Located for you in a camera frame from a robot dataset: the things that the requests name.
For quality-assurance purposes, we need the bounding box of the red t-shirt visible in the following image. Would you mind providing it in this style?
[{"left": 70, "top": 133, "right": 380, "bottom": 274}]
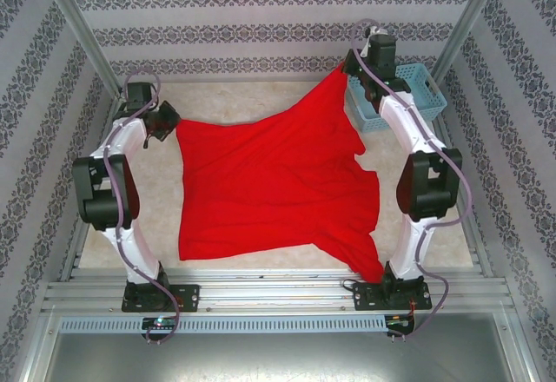
[{"left": 175, "top": 61, "right": 386, "bottom": 286}]

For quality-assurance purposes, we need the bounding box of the light blue plastic basket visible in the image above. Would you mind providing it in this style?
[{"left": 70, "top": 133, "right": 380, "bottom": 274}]
[{"left": 346, "top": 63, "right": 448, "bottom": 134}]

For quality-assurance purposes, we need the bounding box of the grey sheet metal panel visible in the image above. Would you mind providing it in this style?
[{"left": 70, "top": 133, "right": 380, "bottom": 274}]
[{"left": 25, "top": 312, "right": 533, "bottom": 382}]

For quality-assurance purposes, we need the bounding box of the aluminium left frame post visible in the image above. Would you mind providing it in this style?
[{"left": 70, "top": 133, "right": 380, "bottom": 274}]
[{"left": 36, "top": 0, "right": 127, "bottom": 99}]

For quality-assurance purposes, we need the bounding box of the aluminium frame post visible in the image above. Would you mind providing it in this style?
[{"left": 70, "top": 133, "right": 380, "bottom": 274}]
[
  {"left": 36, "top": 0, "right": 127, "bottom": 99},
  {"left": 429, "top": 0, "right": 507, "bottom": 92}
]

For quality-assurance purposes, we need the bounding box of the aluminium right frame post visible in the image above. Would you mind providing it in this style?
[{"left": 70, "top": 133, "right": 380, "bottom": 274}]
[{"left": 429, "top": 0, "right": 507, "bottom": 92}]

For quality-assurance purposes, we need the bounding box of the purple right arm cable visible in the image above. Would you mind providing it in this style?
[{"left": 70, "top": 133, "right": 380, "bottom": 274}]
[{"left": 350, "top": 16, "right": 473, "bottom": 344}]

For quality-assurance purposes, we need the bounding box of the aluminium left table side rail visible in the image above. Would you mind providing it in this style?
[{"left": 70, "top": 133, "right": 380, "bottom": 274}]
[{"left": 58, "top": 90, "right": 127, "bottom": 281}]

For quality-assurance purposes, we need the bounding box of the aluminium table side rail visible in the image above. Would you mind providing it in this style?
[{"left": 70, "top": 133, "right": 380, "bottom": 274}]
[
  {"left": 434, "top": 116, "right": 494, "bottom": 279},
  {"left": 58, "top": 90, "right": 127, "bottom": 281}
]

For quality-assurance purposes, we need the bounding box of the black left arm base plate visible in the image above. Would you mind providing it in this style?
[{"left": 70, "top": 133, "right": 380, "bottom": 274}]
[{"left": 121, "top": 284, "right": 201, "bottom": 313}]

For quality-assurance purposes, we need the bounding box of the aluminium mounting rail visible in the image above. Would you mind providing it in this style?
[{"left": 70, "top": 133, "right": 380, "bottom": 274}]
[{"left": 41, "top": 268, "right": 512, "bottom": 313}]

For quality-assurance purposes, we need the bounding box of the aluminium right table side rail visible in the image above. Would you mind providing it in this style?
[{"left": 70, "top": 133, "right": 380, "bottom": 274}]
[{"left": 434, "top": 116, "right": 494, "bottom": 279}]

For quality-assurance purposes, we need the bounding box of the grey slotted cable duct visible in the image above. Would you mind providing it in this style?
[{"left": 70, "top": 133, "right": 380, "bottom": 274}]
[{"left": 58, "top": 315, "right": 387, "bottom": 334}]

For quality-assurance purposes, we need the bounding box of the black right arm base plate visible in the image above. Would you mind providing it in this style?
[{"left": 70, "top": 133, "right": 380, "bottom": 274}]
[{"left": 352, "top": 280, "right": 433, "bottom": 313}]

